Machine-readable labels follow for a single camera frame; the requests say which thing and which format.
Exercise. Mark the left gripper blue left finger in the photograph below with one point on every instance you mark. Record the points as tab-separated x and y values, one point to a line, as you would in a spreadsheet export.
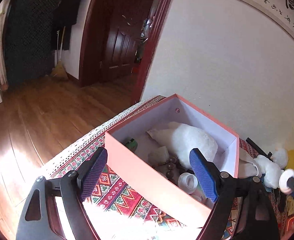
89	173

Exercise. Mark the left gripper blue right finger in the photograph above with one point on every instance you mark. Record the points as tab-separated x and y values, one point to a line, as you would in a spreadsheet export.
206	173

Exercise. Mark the white screw lid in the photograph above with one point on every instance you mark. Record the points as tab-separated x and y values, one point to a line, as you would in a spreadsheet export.
187	182

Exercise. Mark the white plush toy front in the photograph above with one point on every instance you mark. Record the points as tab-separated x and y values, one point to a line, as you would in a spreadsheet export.
180	139

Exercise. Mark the white plush dog toy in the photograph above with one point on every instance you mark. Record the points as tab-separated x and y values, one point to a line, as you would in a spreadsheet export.
272	169

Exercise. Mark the cream knitted beanie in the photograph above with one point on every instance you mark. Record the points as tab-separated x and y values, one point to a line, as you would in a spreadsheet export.
247	166

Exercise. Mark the green tape measure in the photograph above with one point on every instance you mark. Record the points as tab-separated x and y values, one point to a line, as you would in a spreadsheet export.
132	145

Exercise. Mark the white fluffy pompom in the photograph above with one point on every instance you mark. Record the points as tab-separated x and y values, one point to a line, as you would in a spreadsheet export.
283	180

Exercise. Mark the patterned woven bedspread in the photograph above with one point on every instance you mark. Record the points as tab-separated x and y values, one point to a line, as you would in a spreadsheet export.
130	191

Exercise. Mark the black tripod stick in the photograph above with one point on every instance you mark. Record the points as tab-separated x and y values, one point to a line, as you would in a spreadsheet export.
258	149

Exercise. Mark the salmon cardboard box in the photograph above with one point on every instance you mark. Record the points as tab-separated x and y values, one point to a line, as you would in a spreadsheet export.
167	162

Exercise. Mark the straw broom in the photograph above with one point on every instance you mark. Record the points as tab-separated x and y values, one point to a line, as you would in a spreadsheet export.
59	72

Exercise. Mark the dark mesh screen door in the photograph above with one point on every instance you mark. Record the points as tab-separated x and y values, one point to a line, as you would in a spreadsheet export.
27	50

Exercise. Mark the black coat on hook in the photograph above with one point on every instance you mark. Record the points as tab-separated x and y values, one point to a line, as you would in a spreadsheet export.
65	16

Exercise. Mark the dark red wooden door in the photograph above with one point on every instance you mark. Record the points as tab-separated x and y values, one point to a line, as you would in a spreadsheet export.
112	34

